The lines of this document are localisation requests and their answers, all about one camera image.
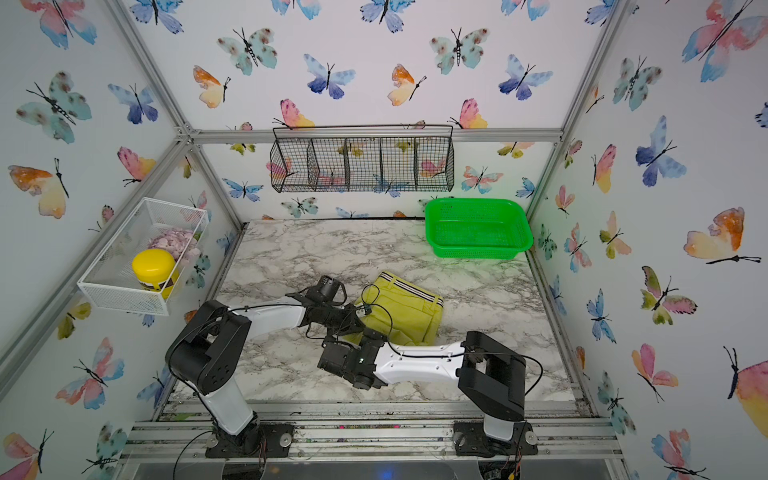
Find lime green long pants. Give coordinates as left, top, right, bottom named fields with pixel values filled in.
left=355, top=271, right=444, bottom=346

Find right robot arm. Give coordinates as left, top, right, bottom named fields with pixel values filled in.
left=318, top=331, right=527, bottom=443

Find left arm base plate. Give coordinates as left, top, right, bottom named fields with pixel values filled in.
left=205, top=423, right=294, bottom=460

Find pink item in basket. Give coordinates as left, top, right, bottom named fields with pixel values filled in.
left=148, top=228, right=201, bottom=262

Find green plastic basket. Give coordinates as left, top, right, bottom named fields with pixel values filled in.
left=424, top=198, right=534, bottom=260

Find black wire wall basket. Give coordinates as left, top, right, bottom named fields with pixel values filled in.
left=268, top=124, right=455, bottom=198

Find yellow lidded jar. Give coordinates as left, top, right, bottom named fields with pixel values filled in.
left=131, top=249, right=177, bottom=295

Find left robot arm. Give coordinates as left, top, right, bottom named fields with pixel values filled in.
left=165, top=276, right=364, bottom=437

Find aluminium front rail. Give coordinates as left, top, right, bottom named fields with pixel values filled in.
left=121, top=401, right=623, bottom=463

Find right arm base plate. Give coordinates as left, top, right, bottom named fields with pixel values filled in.
left=452, top=421, right=539, bottom=458

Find white mesh wall basket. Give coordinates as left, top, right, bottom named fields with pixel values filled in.
left=77, top=197, right=209, bottom=316

